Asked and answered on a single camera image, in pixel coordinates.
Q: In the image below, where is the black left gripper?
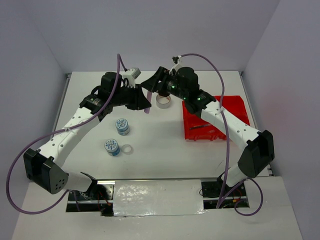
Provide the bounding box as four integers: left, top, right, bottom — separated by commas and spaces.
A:
111, 83, 152, 111

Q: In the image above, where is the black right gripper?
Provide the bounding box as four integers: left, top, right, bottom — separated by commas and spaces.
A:
140, 66, 187, 100

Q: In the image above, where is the pink highlighter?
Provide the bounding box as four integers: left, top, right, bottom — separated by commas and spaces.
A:
144, 90, 152, 115

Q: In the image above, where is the large grey tape roll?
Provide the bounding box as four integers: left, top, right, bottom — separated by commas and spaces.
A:
155, 94, 171, 109

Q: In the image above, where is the blue slime jar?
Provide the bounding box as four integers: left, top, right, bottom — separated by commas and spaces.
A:
115, 118, 130, 136
104, 138, 121, 157

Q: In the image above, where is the small clear tape roll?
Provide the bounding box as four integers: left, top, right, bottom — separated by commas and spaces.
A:
121, 144, 133, 155

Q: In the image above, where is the blue gel pen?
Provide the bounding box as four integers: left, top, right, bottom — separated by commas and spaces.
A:
189, 124, 207, 130

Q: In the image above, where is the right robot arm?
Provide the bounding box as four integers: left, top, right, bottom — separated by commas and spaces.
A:
141, 67, 275, 196

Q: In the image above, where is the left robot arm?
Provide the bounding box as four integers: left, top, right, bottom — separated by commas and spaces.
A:
23, 68, 151, 200

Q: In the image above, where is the red bin front left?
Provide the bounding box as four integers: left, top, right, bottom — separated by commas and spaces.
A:
182, 107, 227, 141

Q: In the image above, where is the red bin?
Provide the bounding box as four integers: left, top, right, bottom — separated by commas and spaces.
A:
222, 95, 250, 125
182, 107, 227, 141

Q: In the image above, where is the red bin back right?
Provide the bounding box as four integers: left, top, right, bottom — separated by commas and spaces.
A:
222, 95, 250, 125

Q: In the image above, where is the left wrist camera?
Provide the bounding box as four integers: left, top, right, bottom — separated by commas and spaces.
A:
121, 67, 141, 88

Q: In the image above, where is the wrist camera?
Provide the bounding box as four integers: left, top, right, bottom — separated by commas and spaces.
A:
121, 67, 141, 88
169, 55, 183, 75

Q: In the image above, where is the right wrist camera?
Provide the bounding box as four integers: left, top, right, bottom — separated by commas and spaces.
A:
169, 55, 183, 75

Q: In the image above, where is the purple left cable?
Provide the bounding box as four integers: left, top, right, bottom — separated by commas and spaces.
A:
5, 53, 128, 215

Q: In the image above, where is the purple cable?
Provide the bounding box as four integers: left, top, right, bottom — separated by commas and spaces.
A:
179, 52, 265, 217
5, 53, 128, 215

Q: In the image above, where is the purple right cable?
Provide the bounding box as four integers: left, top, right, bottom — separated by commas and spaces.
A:
179, 52, 265, 217

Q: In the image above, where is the metal base rail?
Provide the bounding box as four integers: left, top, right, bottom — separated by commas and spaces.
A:
66, 177, 251, 217

